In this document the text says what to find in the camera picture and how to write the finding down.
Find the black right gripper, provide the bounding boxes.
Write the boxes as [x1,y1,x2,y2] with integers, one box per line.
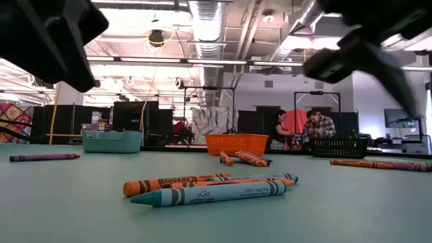
[302,0,432,117]

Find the black partition panel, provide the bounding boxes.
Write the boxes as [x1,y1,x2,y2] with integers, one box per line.
[320,111,360,140]
[237,105,281,150]
[112,100,174,146]
[32,104,113,145]

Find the colourful patchwork quilt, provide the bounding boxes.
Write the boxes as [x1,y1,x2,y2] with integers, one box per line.
[0,103,35,145]

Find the grey background workstation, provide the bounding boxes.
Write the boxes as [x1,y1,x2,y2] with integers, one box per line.
[371,133,432,155]

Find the person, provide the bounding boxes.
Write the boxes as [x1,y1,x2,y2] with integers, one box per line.
[303,109,337,140]
[269,109,294,151]

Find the black plastic basket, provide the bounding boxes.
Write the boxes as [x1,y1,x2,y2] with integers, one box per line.
[310,137,369,159]

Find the stacked small boxes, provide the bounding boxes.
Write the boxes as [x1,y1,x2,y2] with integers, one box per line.
[80,110,112,132]

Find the red cloth curtain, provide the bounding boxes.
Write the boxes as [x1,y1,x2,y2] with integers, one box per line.
[283,109,308,134]

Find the teal plastic bin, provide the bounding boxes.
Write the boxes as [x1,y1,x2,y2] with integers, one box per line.
[81,130,144,155]

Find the long ceiling light strip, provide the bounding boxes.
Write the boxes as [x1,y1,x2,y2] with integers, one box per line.
[86,55,432,72]

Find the white patterned cloth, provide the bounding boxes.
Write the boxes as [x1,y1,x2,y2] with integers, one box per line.
[191,107,234,146]

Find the orange plastic basket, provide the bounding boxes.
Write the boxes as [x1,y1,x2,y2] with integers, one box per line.
[205,133,270,157]

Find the dark wall monitor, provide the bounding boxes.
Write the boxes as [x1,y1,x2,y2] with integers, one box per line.
[383,108,418,130]

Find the black metal stand frame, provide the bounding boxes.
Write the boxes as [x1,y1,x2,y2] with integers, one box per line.
[293,90,342,114]
[183,86,236,136]

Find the thin yellow hanging cable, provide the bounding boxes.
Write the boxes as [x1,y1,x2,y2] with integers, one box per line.
[140,32,176,132]

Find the black looped cable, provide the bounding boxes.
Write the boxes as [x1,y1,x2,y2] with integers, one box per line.
[0,117,38,143]

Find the silver spiral duct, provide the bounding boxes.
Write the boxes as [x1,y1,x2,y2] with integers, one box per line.
[187,0,226,107]
[269,0,325,63]

